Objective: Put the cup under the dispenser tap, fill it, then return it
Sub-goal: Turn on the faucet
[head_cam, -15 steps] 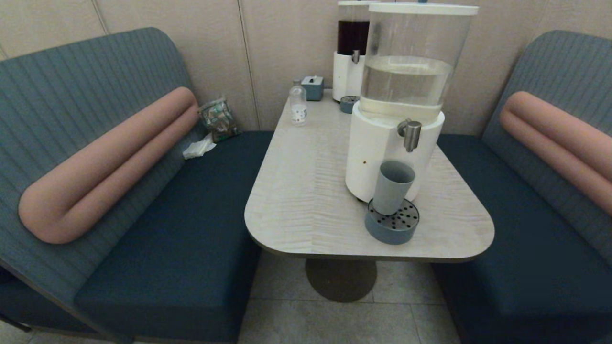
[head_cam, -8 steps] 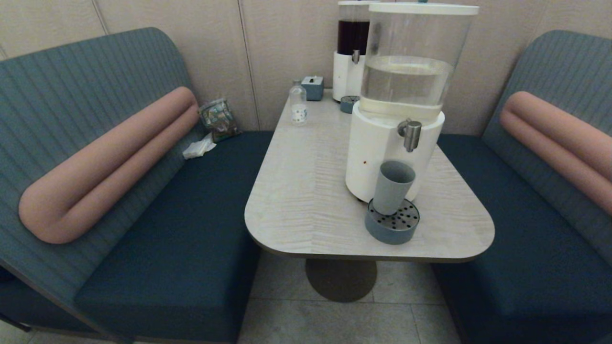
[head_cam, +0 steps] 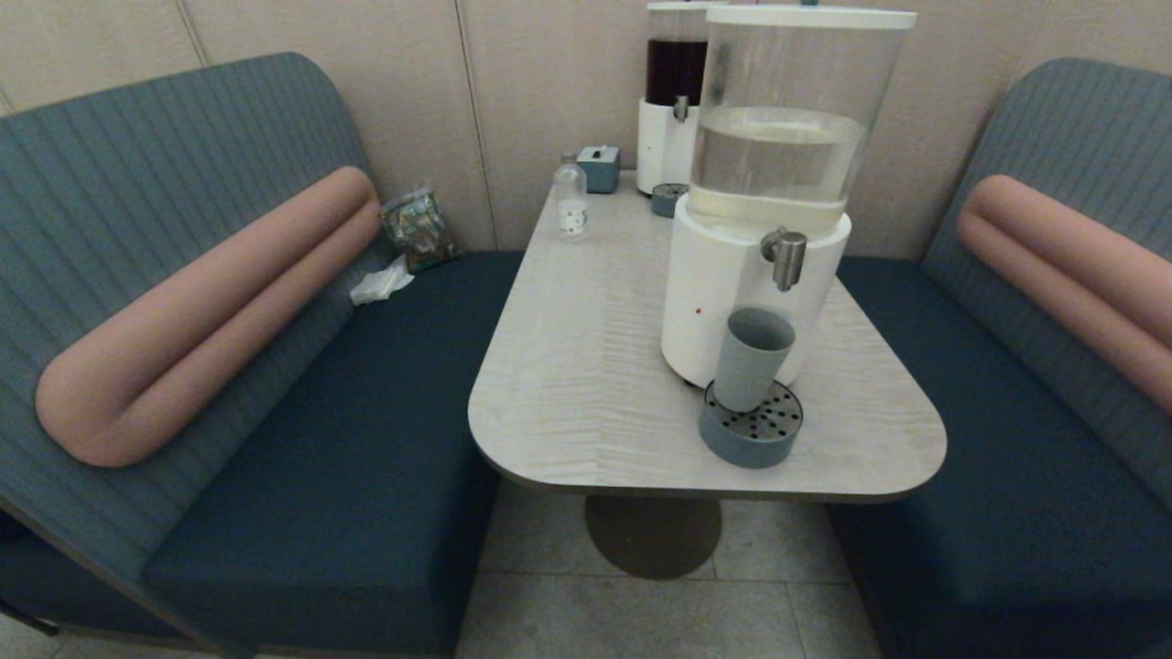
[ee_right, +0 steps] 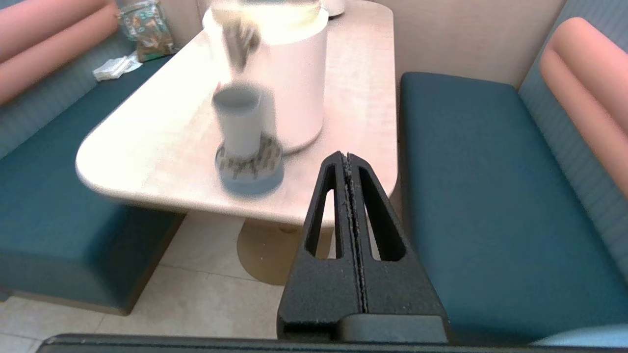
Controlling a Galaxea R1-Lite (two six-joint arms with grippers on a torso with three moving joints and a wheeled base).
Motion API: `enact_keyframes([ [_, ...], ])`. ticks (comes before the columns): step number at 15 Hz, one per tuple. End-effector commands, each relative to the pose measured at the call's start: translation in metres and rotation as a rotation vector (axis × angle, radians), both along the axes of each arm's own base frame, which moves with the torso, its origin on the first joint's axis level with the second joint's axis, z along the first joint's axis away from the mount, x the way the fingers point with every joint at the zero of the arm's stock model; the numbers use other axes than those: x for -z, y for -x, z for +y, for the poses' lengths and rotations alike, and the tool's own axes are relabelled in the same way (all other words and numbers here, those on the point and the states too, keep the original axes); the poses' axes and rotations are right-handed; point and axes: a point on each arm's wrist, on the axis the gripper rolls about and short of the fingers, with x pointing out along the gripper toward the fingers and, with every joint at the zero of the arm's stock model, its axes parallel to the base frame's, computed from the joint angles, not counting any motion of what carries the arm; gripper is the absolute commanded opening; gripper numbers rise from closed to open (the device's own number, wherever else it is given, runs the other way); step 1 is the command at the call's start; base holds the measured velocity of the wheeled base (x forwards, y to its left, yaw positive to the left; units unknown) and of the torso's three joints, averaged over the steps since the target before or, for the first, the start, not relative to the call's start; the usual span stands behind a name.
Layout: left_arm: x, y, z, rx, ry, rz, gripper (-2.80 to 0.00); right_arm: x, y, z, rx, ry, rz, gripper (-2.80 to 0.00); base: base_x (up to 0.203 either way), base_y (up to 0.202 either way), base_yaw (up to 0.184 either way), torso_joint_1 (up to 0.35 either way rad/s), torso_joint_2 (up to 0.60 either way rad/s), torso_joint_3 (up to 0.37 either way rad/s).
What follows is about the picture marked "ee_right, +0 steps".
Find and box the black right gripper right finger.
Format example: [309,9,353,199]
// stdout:
[345,153,450,342]

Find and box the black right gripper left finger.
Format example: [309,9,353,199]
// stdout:
[277,151,367,342]

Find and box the grey plastic cup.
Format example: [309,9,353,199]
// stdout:
[212,84,263,158]

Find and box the steel water dispenser tap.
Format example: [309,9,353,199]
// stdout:
[222,20,262,72]

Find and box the teal upholstered booth sofa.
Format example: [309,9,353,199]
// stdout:
[399,0,628,345]
[0,29,187,315]

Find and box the large blue round drip tray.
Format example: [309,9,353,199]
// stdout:
[215,135,286,195]

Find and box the clear water dispenser white base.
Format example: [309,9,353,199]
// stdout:
[202,0,329,154]

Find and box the pink tubular bolster cushion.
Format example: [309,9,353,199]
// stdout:
[539,17,628,198]
[0,0,121,106]

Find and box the dark beverage dispenser white base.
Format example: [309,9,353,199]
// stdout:
[321,0,347,18]

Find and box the crumpled white tissue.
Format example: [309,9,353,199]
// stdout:
[92,53,143,82]

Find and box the patterned snack bag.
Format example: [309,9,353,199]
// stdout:
[118,0,178,63]

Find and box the round grey table pedestal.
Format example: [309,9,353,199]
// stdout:
[237,218,315,286]

